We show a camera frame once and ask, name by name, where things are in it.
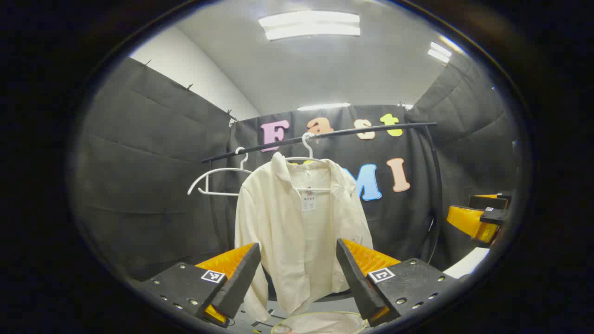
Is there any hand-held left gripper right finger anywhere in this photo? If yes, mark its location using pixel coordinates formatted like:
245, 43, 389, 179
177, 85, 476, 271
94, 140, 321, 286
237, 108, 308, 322
336, 238, 460, 328

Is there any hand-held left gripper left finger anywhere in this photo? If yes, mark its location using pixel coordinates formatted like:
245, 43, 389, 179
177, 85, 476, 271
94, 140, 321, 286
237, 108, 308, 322
135, 242, 262, 328

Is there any mesh laundry hamper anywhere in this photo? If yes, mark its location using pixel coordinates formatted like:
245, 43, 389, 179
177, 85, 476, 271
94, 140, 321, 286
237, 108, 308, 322
271, 311, 369, 334

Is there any cream button-up shirt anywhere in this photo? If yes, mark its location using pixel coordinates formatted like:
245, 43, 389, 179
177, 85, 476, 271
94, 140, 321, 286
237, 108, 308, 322
234, 152, 374, 323

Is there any white plastic clothes hanger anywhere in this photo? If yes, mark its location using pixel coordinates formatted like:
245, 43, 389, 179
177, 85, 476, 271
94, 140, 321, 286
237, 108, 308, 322
284, 132, 332, 193
187, 147, 253, 197

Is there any white flat panel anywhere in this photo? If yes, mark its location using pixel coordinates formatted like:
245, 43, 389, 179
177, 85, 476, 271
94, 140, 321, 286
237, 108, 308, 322
443, 247, 491, 279

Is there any black backdrop cloth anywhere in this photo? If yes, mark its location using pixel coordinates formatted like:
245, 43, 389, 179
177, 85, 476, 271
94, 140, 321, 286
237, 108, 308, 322
70, 58, 518, 281

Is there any black clothes rail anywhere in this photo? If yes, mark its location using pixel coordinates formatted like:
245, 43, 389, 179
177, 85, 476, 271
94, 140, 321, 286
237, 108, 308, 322
201, 122, 441, 265

